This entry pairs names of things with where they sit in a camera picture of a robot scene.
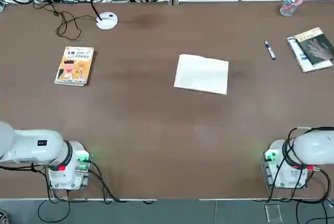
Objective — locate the white and blue book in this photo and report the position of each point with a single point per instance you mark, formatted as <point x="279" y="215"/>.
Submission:
<point x="308" y="66"/>

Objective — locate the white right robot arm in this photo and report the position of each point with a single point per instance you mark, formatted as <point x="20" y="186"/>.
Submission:
<point x="313" y="145"/>

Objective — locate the orange cartoon cover book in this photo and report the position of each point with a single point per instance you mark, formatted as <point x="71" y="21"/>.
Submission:
<point x="74" y="66"/>

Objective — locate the clear plastic pen cup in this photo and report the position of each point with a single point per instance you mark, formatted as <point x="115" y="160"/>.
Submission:
<point x="287" y="11"/>

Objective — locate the dark hands cover book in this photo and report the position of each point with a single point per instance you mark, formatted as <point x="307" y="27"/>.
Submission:
<point x="317" y="49"/>

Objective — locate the blue and white marker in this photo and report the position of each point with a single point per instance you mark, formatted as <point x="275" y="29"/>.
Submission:
<point x="270" y="50"/>

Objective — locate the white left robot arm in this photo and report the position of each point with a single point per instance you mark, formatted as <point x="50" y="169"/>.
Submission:
<point x="31" y="143"/>

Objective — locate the pink pen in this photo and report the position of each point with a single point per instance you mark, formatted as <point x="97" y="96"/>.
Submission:
<point x="291" y="6"/>

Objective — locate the white desk lamp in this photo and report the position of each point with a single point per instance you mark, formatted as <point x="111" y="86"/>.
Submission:
<point x="107" y="21"/>

